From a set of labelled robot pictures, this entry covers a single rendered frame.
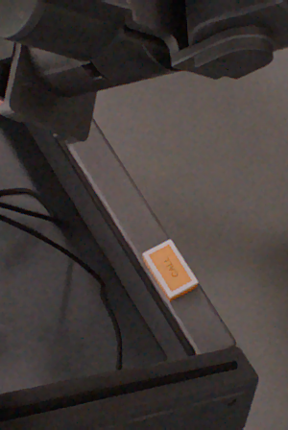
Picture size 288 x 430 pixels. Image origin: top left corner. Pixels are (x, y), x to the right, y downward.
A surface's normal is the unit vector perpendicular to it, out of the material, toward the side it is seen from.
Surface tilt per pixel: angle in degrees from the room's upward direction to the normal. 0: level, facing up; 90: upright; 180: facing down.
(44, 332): 0
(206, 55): 50
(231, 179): 0
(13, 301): 0
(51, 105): 45
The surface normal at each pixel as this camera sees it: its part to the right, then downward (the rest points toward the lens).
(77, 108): 0.67, -0.07
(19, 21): -0.74, -0.14
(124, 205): 0.01, -0.44
